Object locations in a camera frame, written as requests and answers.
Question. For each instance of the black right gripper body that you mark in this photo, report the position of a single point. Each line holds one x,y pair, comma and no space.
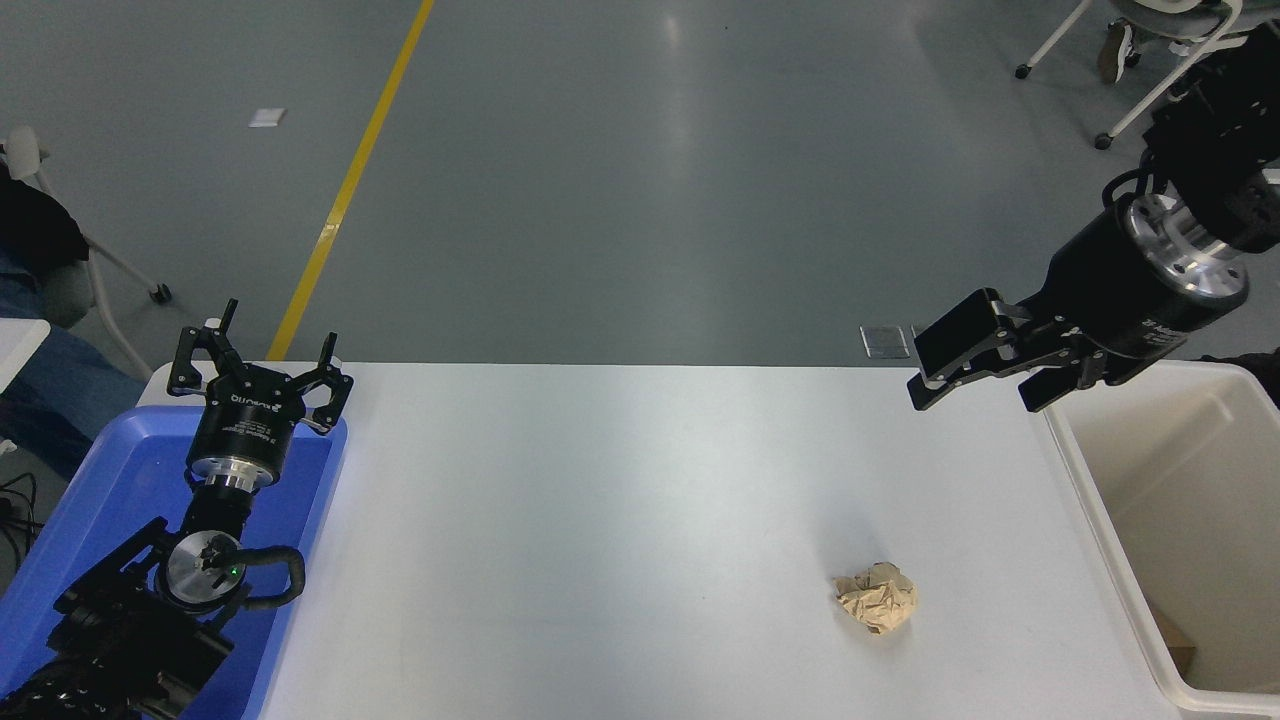
1120,300

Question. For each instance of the large pale plastic bin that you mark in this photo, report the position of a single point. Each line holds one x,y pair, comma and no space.
1190,480

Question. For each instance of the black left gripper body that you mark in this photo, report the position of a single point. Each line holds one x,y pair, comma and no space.
245,425

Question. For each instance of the white wheeled chair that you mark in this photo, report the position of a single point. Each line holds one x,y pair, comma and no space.
1165,85
105,260

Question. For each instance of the blue plastic tray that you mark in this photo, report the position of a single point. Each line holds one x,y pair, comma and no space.
130,480

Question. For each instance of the small white table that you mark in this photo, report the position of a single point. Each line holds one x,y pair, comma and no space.
15,345

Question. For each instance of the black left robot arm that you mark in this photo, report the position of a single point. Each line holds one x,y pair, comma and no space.
120,620

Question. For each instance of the tan paper ball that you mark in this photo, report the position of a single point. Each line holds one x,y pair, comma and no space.
877,598

